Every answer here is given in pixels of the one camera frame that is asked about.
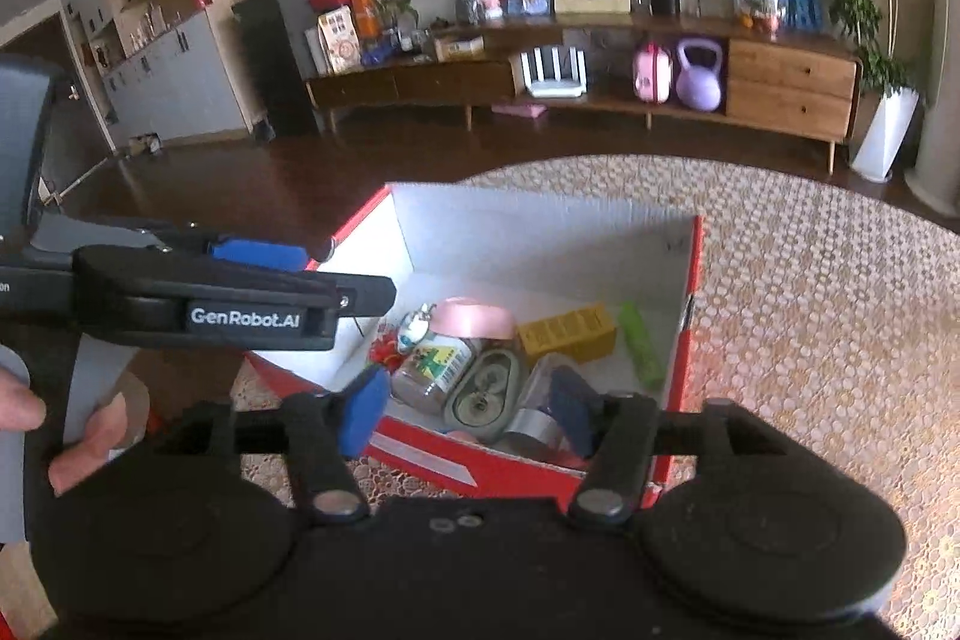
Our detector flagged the green marker pen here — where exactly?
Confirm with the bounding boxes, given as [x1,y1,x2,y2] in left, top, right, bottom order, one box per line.
[619,302,665,392]

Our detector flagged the clear vial purple flower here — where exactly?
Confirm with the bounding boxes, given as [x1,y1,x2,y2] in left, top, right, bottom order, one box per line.
[498,353,604,463]

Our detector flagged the orange red small toy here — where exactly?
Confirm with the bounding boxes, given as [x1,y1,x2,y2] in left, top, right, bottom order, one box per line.
[368,321,405,374]

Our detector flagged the yellow small box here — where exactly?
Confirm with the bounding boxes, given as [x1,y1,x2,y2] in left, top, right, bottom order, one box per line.
[517,304,617,364]

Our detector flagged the spice jar green lid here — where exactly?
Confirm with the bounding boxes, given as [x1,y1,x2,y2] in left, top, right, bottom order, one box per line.
[391,331,482,416]

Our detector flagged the green correction tape dispenser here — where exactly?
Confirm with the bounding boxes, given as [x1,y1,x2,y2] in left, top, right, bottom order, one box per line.
[444,347,527,445]

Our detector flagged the pink plastic bowl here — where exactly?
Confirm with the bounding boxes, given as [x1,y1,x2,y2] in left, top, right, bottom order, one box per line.
[430,298,517,341]

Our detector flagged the blue cartoon keychain figures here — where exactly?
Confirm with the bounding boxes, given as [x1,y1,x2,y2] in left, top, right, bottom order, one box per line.
[395,302,434,356]

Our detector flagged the person's left hand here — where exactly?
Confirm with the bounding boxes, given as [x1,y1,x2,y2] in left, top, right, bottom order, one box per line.
[2,369,128,497]

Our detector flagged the red cardboard shoe box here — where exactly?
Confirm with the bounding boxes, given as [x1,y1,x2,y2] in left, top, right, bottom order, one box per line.
[247,184,703,505]

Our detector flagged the black cabinet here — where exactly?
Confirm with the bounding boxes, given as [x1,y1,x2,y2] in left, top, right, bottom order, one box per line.
[231,0,325,138]

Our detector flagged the lace tablecloth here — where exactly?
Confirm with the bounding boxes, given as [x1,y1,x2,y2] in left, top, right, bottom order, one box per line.
[227,152,960,640]

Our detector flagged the snack box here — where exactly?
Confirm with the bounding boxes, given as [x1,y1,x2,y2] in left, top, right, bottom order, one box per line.
[317,7,361,74]

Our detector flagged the white wifi router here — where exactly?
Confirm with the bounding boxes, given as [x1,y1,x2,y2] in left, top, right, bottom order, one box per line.
[519,46,587,99]

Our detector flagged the purple kettlebell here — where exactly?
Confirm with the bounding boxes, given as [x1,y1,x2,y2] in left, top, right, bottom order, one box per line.
[675,37,724,113]

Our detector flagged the pink toy case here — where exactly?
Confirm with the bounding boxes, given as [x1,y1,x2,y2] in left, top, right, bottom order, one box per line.
[633,42,674,106]

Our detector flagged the wooden tv console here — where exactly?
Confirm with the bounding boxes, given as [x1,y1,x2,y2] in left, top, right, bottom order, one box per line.
[306,13,862,148]

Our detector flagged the white standing air conditioner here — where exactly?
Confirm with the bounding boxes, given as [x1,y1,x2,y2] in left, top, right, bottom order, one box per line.
[907,0,958,218]

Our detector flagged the wall shelving unit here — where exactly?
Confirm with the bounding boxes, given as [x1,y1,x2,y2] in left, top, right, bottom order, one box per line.
[62,0,263,149]

